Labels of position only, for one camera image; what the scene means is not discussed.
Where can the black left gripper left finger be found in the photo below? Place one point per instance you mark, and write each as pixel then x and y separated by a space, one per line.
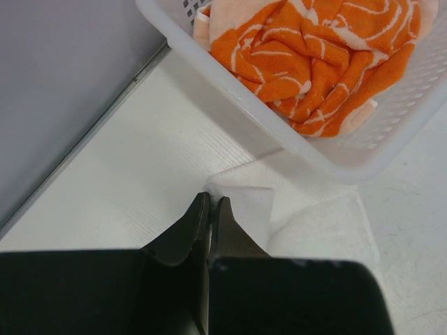
pixel 173 288

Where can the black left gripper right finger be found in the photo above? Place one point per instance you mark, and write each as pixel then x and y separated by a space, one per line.
pixel 240 278

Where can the white towels pile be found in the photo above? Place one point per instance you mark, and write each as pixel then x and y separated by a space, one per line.
pixel 290 210

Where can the white plastic mesh basket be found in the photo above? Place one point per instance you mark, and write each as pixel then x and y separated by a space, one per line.
pixel 401 111

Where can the orange cloth in basket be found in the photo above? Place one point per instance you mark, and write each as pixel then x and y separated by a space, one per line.
pixel 319 64

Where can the aluminium table edge rail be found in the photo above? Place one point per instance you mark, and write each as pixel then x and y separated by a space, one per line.
pixel 77 147

